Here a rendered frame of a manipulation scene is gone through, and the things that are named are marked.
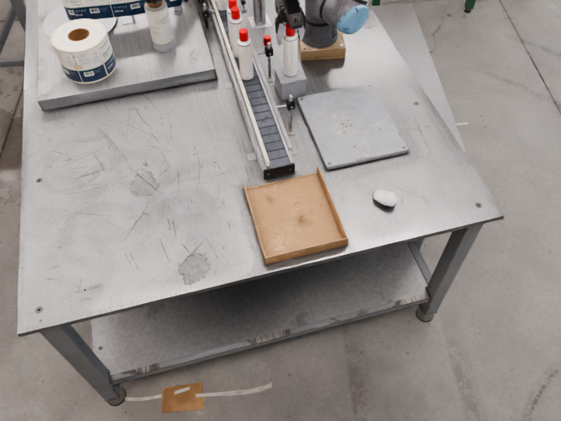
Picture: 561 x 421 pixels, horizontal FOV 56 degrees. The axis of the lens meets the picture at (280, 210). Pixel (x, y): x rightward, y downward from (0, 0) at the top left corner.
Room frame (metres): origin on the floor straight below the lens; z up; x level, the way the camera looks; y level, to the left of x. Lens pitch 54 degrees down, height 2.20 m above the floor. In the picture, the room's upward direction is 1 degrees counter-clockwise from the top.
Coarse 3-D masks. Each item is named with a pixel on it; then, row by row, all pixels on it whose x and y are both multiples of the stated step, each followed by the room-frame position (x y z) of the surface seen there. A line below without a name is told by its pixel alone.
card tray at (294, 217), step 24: (264, 192) 1.06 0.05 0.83; (288, 192) 1.06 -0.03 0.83; (312, 192) 1.06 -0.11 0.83; (264, 216) 0.96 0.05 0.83; (288, 216) 0.96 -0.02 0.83; (312, 216) 0.96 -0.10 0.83; (336, 216) 0.94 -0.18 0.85; (264, 240) 0.87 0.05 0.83; (288, 240) 0.87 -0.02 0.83; (312, 240) 0.87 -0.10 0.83; (336, 240) 0.85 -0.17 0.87
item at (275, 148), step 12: (228, 36) 1.84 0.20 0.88; (252, 84) 1.54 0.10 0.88; (252, 96) 1.48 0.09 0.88; (264, 96) 1.48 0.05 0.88; (252, 108) 1.41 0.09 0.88; (264, 108) 1.41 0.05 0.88; (264, 120) 1.35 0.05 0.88; (264, 132) 1.29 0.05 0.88; (276, 132) 1.29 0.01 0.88; (264, 144) 1.24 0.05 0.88; (276, 144) 1.23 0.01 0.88; (276, 156) 1.18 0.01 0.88; (288, 156) 1.18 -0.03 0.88
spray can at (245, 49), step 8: (240, 32) 1.58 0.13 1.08; (240, 40) 1.57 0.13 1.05; (248, 40) 1.58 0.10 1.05; (240, 48) 1.56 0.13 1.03; (248, 48) 1.57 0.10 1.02; (240, 56) 1.57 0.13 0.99; (248, 56) 1.56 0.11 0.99; (240, 64) 1.57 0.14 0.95; (248, 64) 1.56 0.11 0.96; (240, 72) 1.57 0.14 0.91; (248, 72) 1.56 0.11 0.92; (248, 80) 1.56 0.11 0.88
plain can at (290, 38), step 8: (288, 24) 1.56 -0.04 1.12; (288, 32) 1.54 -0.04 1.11; (288, 40) 1.53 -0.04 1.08; (296, 40) 1.54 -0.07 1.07; (288, 48) 1.53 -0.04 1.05; (296, 48) 1.54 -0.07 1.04; (288, 56) 1.53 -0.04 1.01; (296, 56) 1.54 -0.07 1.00; (288, 64) 1.53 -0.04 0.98; (296, 64) 1.55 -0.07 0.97; (288, 72) 1.53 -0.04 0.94; (296, 72) 1.55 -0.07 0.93
